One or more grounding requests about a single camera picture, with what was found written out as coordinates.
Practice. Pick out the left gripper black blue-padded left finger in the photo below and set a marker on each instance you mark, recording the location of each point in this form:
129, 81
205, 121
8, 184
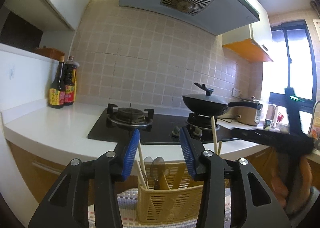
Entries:
66, 202

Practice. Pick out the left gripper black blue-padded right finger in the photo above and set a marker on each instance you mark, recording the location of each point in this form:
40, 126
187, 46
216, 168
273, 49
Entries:
253, 204

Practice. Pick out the person's right hand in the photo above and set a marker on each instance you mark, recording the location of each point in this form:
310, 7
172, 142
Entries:
281, 192

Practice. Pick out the white electric kettle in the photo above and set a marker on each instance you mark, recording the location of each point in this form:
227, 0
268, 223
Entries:
271, 116

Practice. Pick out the beige rice cooker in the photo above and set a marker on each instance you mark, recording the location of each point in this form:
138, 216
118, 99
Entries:
250, 116

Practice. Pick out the wooden chopstick short right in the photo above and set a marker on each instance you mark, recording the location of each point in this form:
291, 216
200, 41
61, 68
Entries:
219, 148

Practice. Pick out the yellow plastic utensil basket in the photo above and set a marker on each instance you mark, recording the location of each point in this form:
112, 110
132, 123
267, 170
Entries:
178, 198

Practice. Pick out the wooden chopstick tall right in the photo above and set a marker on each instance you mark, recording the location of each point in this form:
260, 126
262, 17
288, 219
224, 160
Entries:
214, 135

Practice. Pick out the wooden chopstick middle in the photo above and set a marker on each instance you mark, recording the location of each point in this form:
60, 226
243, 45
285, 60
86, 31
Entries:
140, 175

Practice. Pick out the metal spoon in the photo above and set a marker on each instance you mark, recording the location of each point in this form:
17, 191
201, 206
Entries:
147, 164
157, 169

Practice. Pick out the black wok with lid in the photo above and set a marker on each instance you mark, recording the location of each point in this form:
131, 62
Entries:
206, 104

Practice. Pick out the black gas stove top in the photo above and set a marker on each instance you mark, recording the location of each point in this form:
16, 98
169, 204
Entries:
117, 124

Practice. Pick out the wooden chopstick left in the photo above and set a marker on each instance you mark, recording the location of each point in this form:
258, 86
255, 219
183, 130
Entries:
142, 165

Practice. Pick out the dark soy sauce bottle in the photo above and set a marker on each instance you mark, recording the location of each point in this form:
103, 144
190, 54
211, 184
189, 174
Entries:
57, 88

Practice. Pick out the red-label sauce bottle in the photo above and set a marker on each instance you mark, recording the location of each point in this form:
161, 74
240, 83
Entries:
70, 80

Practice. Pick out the brown box on ledge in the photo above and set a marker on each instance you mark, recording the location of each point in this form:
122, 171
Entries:
50, 53

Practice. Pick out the orange-bottom wall cabinet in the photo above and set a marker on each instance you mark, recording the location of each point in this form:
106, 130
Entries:
252, 42

